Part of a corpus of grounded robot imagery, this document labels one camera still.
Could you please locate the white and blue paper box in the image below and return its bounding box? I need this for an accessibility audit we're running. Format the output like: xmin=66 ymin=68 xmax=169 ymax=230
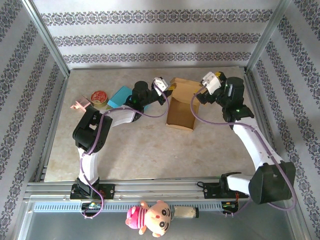
xmin=107 ymin=85 xmax=152 ymax=111

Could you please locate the brown cardboard box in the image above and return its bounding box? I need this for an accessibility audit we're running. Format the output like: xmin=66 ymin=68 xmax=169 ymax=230
xmin=166 ymin=77 xmax=205 ymax=133

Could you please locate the gold tin with red lid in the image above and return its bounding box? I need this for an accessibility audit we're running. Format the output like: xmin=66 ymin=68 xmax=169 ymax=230
xmin=90 ymin=90 xmax=109 ymax=108

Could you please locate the pink plastic toy piece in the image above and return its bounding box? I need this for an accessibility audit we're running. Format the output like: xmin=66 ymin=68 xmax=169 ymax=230
xmin=70 ymin=96 xmax=91 ymax=111

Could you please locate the small circuit board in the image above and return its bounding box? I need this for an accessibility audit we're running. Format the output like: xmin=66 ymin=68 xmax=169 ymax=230
xmin=221 ymin=201 xmax=240 ymax=210
xmin=81 ymin=202 xmax=102 ymax=210

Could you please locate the clear jar with beige filling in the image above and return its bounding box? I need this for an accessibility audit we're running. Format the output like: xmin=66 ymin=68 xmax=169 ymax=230
xmin=172 ymin=205 xmax=200 ymax=220

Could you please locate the pink plush doll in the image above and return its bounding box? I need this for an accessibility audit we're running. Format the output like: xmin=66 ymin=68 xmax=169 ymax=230
xmin=124 ymin=199 xmax=175 ymax=238

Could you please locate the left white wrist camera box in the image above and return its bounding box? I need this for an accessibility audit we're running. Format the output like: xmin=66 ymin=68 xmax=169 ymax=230
xmin=152 ymin=76 xmax=171 ymax=96

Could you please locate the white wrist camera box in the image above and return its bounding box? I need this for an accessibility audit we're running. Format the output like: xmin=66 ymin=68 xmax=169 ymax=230
xmin=152 ymin=76 xmax=171 ymax=96
xmin=199 ymin=71 xmax=223 ymax=96

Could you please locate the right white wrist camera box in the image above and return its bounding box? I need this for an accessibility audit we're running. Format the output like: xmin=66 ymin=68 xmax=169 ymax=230
xmin=199 ymin=71 xmax=223 ymax=96

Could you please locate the aluminium side rail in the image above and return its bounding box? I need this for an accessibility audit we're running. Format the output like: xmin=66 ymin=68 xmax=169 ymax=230
xmin=33 ymin=74 xmax=70 ymax=182
xmin=241 ymin=67 xmax=292 ymax=181

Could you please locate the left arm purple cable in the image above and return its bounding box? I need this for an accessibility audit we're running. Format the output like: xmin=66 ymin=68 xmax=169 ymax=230
xmin=79 ymin=82 xmax=171 ymax=220

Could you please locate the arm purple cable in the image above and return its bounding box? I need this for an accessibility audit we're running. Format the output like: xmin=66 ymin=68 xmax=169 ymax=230
xmin=79 ymin=82 xmax=171 ymax=220
xmin=191 ymin=86 xmax=298 ymax=219

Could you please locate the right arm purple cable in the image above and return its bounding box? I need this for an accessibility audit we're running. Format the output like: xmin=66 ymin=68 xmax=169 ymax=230
xmin=191 ymin=86 xmax=298 ymax=219

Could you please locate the aluminium frame post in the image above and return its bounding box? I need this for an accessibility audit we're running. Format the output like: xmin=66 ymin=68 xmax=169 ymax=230
xmin=244 ymin=0 xmax=293 ymax=75
xmin=21 ymin=0 xmax=71 ymax=78

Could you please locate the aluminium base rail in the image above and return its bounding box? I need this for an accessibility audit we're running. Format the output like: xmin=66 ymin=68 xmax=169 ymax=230
xmin=23 ymin=176 xmax=297 ymax=201

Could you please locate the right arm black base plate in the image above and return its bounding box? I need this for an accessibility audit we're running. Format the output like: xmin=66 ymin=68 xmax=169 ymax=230
xmin=202 ymin=181 xmax=249 ymax=200

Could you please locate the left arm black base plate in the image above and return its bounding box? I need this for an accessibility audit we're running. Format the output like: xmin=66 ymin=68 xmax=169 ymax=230
xmin=69 ymin=183 xmax=116 ymax=201

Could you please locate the grey slotted cable duct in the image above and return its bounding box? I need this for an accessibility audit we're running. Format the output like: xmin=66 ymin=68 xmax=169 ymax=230
xmin=32 ymin=201 xmax=241 ymax=213

